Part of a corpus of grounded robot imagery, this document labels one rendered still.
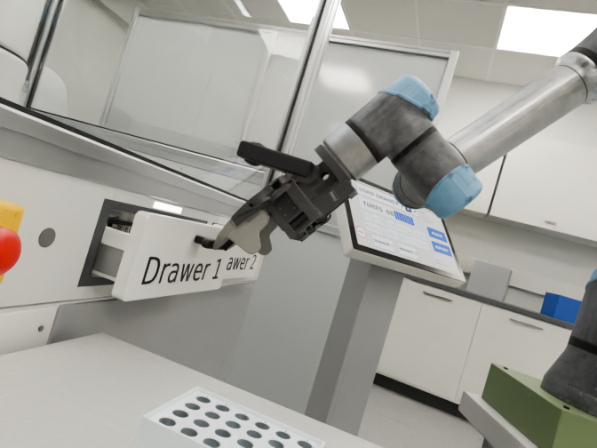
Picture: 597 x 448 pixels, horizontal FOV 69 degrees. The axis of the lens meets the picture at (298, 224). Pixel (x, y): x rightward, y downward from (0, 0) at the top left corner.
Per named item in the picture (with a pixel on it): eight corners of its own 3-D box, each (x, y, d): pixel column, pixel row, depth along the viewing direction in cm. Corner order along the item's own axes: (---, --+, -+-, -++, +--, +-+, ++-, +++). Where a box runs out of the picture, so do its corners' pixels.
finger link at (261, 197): (234, 224, 59) (285, 185, 59) (227, 215, 59) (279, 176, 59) (242, 230, 63) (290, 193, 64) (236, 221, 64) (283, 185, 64)
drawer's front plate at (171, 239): (219, 289, 80) (237, 231, 80) (121, 302, 52) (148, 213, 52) (211, 285, 80) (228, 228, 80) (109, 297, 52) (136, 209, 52)
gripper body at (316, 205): (285, 243, 59) (355, 185, 57) (249, 194, 61) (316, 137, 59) (298, 244, 66) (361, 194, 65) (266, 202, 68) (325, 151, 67)
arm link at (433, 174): (468, 193, 67) (422, 138, 68) (497, 183, 56) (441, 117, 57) (428, 225, 67) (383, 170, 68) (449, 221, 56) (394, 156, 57)
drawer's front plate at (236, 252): (254, 276, 111) (266, 235, 112) (203, 280, 83) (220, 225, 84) (248, 274, 112) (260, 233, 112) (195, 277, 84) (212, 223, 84)
